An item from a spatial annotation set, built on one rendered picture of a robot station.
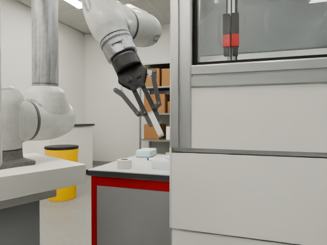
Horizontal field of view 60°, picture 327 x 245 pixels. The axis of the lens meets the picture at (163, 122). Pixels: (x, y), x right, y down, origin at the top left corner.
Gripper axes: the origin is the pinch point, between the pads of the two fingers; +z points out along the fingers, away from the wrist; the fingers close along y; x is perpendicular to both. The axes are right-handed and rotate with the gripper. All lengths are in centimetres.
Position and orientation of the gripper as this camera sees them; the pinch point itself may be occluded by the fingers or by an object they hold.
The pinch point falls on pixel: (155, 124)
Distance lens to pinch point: 74.5
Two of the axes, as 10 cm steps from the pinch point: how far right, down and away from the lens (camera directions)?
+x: 0.4, 1.4, 9.9
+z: 4.3, 8.9, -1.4
